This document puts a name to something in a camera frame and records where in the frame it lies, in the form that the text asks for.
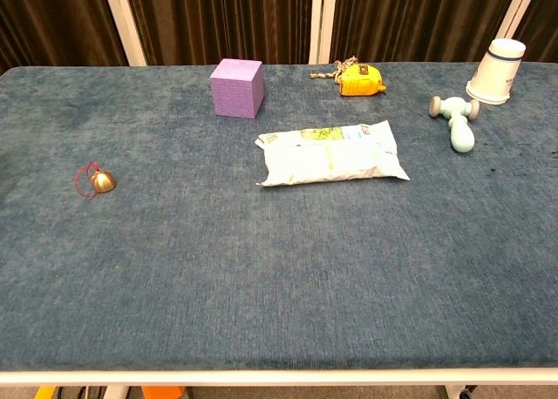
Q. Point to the light blue toy hammer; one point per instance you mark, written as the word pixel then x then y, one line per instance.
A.
pixel 460 129

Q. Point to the white partition post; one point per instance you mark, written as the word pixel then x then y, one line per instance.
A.
pixel 525 2
pixel 321 20
pixel 124 24

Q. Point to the purple foam cube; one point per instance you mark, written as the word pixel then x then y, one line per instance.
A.
pixel 237 89

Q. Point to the white table edge frame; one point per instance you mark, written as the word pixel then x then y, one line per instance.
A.
pixel 279 377

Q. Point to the yellow tape measure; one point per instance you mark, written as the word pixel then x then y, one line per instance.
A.
pixel 359 82

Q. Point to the white paper cup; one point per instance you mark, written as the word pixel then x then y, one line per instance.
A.
pixel 497 74

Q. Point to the dark brown curtain panel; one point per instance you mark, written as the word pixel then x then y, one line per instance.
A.
pixel 52 20
pixel 218 20
pixel 548 20
pixel 418 20

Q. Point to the orange object under table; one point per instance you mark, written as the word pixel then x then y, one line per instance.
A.
pixel 163 393

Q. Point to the yellow object under table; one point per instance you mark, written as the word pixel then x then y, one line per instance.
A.
pixel 45 393

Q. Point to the white plastic wipes packet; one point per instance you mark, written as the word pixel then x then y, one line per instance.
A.
pixel 327 159

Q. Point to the blue table cloth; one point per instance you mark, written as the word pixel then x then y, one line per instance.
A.
pixel 279 251

